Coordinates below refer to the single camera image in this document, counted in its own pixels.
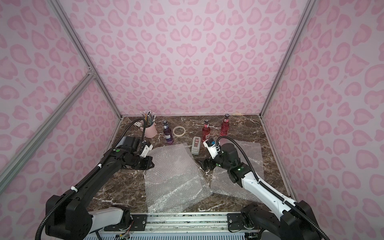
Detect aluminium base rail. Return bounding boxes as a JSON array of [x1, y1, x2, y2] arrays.
[[86, 212, 279, 240]]

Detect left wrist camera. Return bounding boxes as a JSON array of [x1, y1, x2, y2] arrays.
[[140, 143, 153, 158]]

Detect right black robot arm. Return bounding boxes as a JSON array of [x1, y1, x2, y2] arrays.
[[198, 137, 329, 240]]

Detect tape roll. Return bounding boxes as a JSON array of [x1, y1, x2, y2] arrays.
[[173, 126, 186, 138]]

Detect red bottle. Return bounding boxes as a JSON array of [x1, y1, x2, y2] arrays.
[[202, 119, 211, 142], [220, 114, 230, 136]]

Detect white tape dispenser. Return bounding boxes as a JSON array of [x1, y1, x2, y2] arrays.
[[191, 137, 202, 156]]

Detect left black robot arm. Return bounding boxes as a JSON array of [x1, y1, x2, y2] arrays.
[[35, 136, 155, 240]]

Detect pink pencil cup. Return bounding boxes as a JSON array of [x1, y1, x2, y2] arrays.
[[140, 120, 158, 138]]

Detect purple bottle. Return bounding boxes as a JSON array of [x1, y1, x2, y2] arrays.
[[163, 120, 174, 145]]

